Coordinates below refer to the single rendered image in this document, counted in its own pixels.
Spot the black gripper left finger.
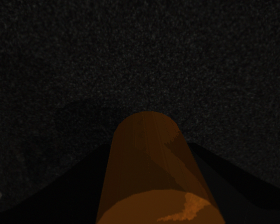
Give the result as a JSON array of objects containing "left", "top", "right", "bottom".
[{"left": 0, "top": 144, "right": 110, "bottom": 224}]

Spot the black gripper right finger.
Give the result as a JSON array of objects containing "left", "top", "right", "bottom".
[{"left": 187, "top": 143, "right": 280, "bottom": 224}]

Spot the orange ribbed cylinder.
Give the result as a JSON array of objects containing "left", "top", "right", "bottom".
[{"left": 95, "top": 111, "right": 225, "bottom": 224}]

